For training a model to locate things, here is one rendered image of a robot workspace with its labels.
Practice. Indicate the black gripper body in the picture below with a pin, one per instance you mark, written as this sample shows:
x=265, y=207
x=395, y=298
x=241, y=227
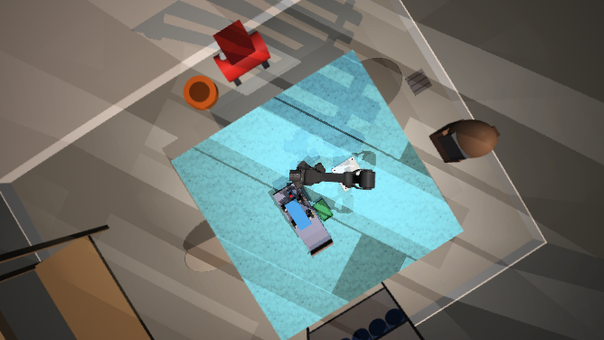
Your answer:
x=318, y=166

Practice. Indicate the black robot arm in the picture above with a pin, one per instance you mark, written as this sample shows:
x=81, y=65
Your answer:
x=307, y=175

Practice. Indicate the dark grey ramp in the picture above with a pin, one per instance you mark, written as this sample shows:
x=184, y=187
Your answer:
x=315, y=236

